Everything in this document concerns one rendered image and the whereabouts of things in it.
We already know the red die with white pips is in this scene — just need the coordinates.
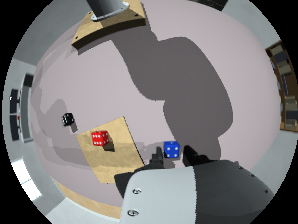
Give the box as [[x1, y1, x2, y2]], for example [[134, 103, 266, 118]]
[[91, 131, 109, 146]]

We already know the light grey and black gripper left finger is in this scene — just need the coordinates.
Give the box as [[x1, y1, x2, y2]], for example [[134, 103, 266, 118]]
[[114, 147, 165, 199]]

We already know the blue die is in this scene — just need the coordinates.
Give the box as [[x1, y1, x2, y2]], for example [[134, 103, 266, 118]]
[[163, 141, 180, 158]]

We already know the tan square mat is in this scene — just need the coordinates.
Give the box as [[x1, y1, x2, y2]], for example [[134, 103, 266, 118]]
[[76, 116, 145, 183]]

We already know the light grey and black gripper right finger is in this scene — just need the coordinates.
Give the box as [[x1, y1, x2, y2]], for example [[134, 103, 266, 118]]
[[182, 145, 217, 167]]

